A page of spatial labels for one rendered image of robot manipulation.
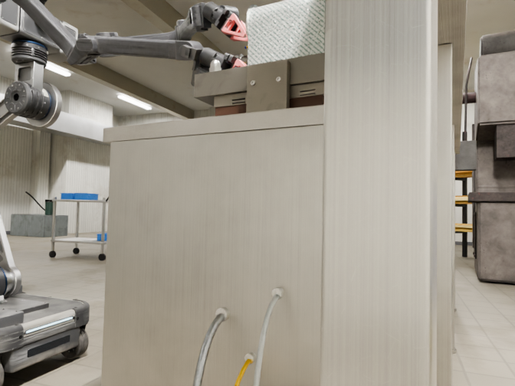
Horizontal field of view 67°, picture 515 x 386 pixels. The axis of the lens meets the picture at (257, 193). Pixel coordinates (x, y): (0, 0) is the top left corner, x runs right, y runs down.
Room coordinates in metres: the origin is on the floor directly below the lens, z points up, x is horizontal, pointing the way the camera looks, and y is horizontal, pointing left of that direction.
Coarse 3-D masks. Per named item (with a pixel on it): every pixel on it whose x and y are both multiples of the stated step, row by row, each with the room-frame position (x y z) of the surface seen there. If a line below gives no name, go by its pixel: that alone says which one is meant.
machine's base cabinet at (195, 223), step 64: (320, 128) 0.76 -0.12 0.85; (128, 192) 0.99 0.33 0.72; (192, 192) 0.90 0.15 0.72; (256, 192) 0.82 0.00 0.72; (320, 192) 0.76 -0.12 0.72; (128, 256) 0.99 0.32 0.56; (192, 256) 0.90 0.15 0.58; (256, 256) 0.82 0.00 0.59; (320, 256) 0.76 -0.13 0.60; (128, 320) 0.98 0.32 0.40; (192, 320) 0.89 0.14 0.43; (256, 320) 0.82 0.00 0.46; (320, 320) 0.75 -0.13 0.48; (128, 384) 0.98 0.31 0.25
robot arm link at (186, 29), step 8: (192, 8) 1.32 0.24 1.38; (200, 8) 1.32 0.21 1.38; (192, 16) 1.33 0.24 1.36; (200, 16) 1.32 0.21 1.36; (176, 24) 1.67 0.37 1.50; (184, 24) 1.48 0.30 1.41; (192, 24) 1.34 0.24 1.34; (200, 24) 1.33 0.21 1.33; (184, 32) 1.52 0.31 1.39; (192, 32) 1.51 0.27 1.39; (184, 40) 1.65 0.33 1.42
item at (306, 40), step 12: (312, 24) 1.04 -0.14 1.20; (324, 24) 1.02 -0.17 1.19; (252, 36) 1.12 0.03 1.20; (264, 36) 1.10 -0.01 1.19; (276, 36) 1.09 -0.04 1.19; (288, 36) 1.07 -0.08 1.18; (300, 36) 1.05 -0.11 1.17; (312, 36) 1.04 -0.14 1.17; (324, 36) 1.02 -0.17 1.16; (252, 48) 1.12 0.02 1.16; (264, 48) 1.10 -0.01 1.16; (276, 48) 1.09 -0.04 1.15; (288, 48) 1.07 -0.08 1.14; (300, 48) 1.05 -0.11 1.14; (312, 48) 1.04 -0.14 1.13; (324, 48) 1.02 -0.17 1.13; (252, 60) 1.12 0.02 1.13; (264, 60) 1.10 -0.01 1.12; (276, 60) 1.09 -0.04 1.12
